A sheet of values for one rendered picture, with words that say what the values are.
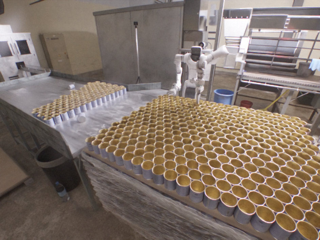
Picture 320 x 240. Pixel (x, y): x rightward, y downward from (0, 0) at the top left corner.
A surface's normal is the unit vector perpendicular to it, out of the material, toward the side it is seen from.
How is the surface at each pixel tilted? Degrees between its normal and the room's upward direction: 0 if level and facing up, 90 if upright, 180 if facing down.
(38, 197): 0
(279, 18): 90
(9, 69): 90
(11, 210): 0
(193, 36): 90
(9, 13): 90
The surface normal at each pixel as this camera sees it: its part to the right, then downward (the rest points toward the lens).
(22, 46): 0.86, 0.26
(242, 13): -0.51, 0.43
